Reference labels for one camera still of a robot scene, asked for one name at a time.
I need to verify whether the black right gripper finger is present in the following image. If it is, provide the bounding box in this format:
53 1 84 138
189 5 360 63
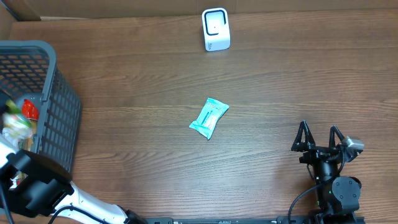
328 125 345 148
291 120 316 152

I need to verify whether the grey plastic basket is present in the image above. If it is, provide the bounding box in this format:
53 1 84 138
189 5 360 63
1 40 82 172

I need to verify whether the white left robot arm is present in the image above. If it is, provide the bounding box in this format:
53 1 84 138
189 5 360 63
1 136 146 223

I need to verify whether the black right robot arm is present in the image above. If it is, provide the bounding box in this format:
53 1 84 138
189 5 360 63
287 121 365 224

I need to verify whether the green snack packet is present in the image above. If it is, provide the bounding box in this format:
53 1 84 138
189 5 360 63
2 100 33 149

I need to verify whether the orange biscuit roll pack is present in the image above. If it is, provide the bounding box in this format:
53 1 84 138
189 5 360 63
21 99 39 121

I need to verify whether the teal wet wipes pack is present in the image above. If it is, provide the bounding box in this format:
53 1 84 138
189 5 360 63
189 98 229 140

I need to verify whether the white barcode scanner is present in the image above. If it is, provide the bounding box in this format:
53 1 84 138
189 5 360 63
201 7 231 52

